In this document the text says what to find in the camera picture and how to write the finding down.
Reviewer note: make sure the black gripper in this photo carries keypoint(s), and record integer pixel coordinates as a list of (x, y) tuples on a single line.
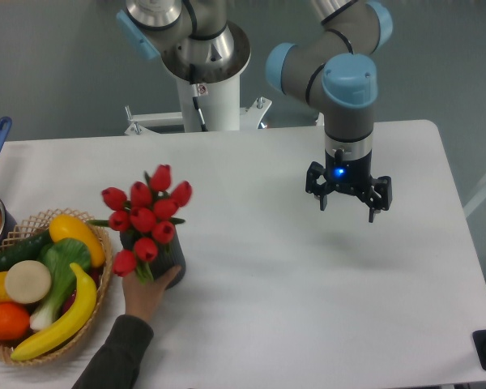
[(349, 177)]

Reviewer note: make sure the dark grey ribbed vase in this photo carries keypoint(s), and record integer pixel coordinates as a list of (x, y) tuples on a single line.
[(147, 259)]

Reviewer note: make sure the red tulip bouquet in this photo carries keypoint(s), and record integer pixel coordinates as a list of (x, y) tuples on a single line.
[(150, 208)]

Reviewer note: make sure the dark sleeved forearm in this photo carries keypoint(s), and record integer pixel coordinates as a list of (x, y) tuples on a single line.
[(117, 362)]

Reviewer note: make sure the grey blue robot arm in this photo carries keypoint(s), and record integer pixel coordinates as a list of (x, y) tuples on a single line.
[(333, 75)]

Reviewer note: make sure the person's hand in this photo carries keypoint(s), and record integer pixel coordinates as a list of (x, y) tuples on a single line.
[(143, 300)]

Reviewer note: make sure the yellow banana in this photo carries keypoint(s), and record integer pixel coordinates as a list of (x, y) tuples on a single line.
[(67, 325)]

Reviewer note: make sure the yellow squash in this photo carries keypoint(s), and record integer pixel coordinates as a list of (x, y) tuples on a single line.
[(67, 226)]

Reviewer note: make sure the green bok choy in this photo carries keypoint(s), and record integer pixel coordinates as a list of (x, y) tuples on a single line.
[(58, 257)]

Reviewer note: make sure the green cucumber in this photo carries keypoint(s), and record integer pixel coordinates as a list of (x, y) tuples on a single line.
[(26, 249)]

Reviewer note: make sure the round beige disc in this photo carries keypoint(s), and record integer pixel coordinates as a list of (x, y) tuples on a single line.
[(28, 282)]

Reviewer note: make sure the orange fruit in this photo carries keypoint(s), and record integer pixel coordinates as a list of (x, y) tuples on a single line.
[(14, 321)]

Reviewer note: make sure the woven wicker basket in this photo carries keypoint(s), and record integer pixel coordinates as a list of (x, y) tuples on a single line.
[(33, 226)]

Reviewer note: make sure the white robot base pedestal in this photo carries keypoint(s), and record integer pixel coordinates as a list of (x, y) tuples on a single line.
[(207, 74)]

